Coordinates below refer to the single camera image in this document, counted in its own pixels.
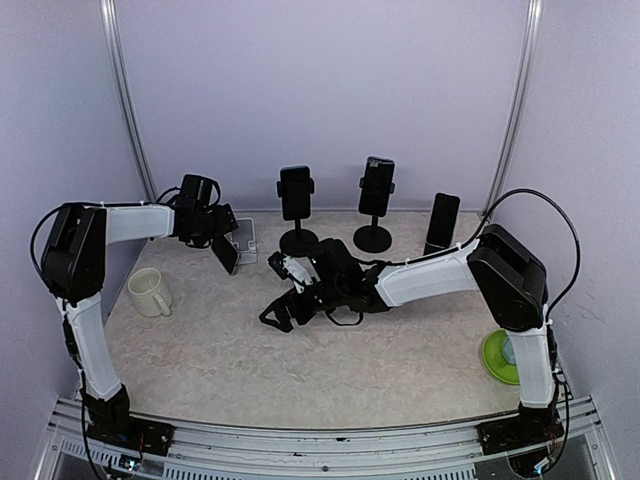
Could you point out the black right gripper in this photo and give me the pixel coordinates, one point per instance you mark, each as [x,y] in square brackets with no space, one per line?
[289,299]

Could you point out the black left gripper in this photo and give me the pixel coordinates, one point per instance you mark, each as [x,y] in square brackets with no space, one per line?
[227,221]

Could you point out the silver folding phone stand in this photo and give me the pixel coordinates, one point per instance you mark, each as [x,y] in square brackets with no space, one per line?
[245,241]

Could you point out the clear-case black phone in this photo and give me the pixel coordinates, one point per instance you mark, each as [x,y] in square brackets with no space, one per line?
[227,254]

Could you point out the teal-edged black phone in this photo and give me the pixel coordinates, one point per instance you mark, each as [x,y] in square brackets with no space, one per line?
[295,188]

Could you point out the black round-base phone stand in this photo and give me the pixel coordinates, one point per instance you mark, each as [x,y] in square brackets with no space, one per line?
[372,238]

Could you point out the black folding phone stand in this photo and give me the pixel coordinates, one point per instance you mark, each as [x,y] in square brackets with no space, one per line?
[430,249]

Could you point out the blue-edged black phone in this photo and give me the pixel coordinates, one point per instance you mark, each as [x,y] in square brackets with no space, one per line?
[376,186]

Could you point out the white-edged black phone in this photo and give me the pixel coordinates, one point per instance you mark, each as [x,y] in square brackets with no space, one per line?
[442,221]

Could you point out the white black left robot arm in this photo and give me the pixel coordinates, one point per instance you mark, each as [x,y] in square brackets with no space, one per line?
[73,262]

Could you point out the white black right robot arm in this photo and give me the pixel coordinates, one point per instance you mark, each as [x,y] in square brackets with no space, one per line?
[510,279]

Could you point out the white mug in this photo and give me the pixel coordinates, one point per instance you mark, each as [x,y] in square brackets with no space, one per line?
[150,293]

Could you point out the green plate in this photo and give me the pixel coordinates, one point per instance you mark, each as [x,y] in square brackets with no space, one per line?
[493,360]

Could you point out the light blue cup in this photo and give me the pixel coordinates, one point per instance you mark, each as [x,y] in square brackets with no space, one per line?
[508,352]

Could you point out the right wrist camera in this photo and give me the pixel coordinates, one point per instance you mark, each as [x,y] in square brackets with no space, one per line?
[288,268]

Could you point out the aluminium front rail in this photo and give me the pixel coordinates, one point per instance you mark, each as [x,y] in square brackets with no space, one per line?
[200,450]

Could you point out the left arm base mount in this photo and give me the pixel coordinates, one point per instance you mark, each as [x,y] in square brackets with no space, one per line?
[146,436]

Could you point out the left aluminium frame post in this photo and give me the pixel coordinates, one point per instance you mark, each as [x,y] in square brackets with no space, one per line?
[109,16]

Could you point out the aluminium frame post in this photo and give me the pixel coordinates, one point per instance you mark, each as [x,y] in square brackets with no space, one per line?
[525,67]
[109,16]

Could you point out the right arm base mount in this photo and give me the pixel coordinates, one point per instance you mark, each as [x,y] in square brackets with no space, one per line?
[517,432]

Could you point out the right aluminium frame post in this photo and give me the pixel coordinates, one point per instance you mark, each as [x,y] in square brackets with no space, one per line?
[525,67]

